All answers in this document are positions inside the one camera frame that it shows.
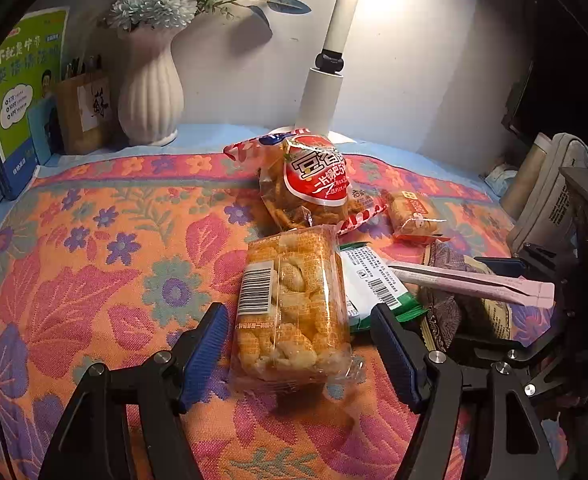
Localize green white snack packet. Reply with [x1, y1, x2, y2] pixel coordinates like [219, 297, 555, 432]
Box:
[339, 242, 427, 333]

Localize red crispy snack bag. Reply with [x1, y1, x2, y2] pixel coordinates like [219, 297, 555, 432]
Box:
[224, 127, 390, 236]

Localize wooden pen holder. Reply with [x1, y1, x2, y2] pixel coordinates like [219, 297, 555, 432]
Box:
[55, 72, 116, 156]

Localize pink stick packet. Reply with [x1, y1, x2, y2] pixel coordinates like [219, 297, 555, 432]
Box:
[388, 262, 557, 307]

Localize white ribbed vase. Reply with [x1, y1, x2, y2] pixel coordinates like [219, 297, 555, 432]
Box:
[118, 25, 185, 147]

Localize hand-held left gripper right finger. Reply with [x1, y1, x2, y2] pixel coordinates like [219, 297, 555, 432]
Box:
[369, 302, 560, 480]

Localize black monitor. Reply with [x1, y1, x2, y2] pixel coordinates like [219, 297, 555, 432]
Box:
[501, 0, 588, 171]

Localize pens in holder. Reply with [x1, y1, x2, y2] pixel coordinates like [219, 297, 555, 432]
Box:
[61, 55, 106, 82]

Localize dark patterned packet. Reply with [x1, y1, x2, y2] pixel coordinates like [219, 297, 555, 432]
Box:
[419, 245, 514, 356]

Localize beige pencil pouch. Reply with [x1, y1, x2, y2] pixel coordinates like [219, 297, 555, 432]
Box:
[506, 132, 588, 261]

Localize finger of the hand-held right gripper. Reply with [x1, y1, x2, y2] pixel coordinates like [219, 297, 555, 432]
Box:
[451, 310, 575, 398]
[474, 242, 575, 286]

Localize floral orange table cloth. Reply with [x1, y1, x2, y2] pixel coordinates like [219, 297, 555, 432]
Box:
[0, 152, 555, 480]

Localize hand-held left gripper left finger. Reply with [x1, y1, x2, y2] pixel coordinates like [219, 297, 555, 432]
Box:
[39, 302, 230, 480]

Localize orange puffed snack pack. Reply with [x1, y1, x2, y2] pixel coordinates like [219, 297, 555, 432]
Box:
[230, 225, 366, 388]

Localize white desk lamp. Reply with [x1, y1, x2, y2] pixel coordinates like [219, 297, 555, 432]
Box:
[299, 0, 375, 143]

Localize small bread pack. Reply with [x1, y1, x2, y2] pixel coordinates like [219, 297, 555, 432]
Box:
[386, 190, 450, 243]

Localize white crumpled tissue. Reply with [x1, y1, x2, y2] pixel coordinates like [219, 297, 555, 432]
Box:
[484, 165, 518, 197]

